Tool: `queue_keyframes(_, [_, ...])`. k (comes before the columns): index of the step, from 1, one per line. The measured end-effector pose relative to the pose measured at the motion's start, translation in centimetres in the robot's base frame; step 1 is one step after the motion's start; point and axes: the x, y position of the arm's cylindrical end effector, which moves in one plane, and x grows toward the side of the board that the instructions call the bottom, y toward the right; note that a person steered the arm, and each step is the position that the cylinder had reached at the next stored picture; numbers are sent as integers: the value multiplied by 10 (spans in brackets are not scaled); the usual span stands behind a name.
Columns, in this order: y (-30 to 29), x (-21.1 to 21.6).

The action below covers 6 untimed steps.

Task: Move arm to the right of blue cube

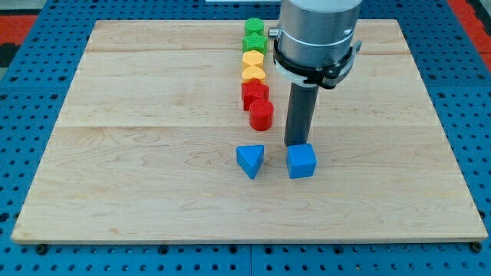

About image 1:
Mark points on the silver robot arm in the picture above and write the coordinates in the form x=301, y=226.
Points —
x=312, y=42

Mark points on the blue cube block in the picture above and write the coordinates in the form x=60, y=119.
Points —
x=301, y=161

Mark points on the blue triangle block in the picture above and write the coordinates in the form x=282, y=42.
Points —
x=250, y=159

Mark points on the red cylinder block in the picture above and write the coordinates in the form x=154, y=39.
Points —
x=261, y=113

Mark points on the red star block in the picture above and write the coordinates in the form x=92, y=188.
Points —
x=253, y=90

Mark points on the yellow heart block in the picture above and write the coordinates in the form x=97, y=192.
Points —
x=253, y=73

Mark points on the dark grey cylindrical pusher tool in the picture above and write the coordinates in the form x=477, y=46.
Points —
x=301, y=107

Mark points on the yellow hexagon block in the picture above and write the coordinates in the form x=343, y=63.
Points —
x=252, y=58

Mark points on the light wooden board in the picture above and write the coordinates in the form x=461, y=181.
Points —
x=144, y=149

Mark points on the green star block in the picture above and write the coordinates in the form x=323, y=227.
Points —
x=255, y=42

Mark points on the green cylinder block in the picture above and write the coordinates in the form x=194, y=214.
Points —
x=254, y=26

